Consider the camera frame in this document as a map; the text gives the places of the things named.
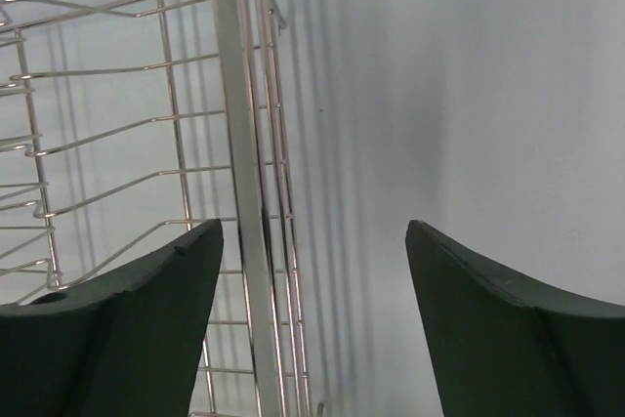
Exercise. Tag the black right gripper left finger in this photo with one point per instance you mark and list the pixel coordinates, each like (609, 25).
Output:
(124, 343)

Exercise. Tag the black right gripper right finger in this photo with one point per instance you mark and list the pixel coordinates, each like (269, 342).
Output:
(505, 344)

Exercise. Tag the chrome wire dish rack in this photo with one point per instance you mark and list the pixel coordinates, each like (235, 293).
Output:
(126, 122)

